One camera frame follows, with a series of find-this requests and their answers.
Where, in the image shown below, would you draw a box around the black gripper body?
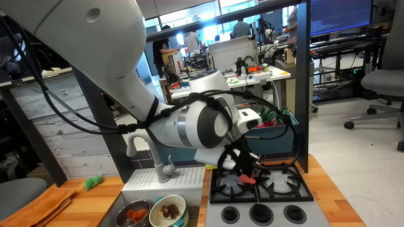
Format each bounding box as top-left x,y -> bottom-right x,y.
225,139 -> 257,177

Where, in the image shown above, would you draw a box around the brown plush toy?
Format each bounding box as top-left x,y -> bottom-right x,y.
161,204 -> 179,219

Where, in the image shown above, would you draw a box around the orange plush toy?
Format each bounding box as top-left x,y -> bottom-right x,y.
126,208 -> 148,222

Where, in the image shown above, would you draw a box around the orange carrot plush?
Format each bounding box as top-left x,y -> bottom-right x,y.
239,174 -> 257,185

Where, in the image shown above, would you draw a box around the green yellow plush vegetable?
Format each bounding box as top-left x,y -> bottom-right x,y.
85,175 -> 104,190

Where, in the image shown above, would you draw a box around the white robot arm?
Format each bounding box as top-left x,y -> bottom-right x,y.
0,0 -> 260,174

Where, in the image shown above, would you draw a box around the toy stove top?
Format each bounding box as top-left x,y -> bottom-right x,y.
206,166 -> 330,227

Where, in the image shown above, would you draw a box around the white teal enamel pot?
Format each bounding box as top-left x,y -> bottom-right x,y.
149,194 -> 190,227

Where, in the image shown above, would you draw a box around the white sink basin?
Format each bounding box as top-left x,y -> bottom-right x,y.
100,166 -> 205,227

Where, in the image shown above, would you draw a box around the steel pot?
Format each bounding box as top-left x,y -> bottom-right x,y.
116,199 -> 152,227

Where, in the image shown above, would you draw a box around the right teal planter box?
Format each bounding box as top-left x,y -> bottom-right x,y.
245,124 -> 294,159

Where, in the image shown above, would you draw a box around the red radish toys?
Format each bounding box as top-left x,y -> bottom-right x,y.
260,107 -> 289,127

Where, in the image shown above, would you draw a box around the grey toy faucet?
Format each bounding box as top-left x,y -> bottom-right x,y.
126,131 -> 177,183

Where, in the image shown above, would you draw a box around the white workbench table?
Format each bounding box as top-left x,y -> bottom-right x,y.
169,66 -> 292,100

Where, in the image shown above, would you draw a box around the blue computer monitor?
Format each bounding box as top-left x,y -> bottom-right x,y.
311,0 -> 373,37

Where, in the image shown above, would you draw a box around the grey office chair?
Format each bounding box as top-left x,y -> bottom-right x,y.
344,0 -> 404,134

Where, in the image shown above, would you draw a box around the wooden cutting board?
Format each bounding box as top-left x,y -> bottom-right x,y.
0,188 -> 76,227

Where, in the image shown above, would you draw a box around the black metal frame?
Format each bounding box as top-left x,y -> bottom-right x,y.
0,0 -> 313,188

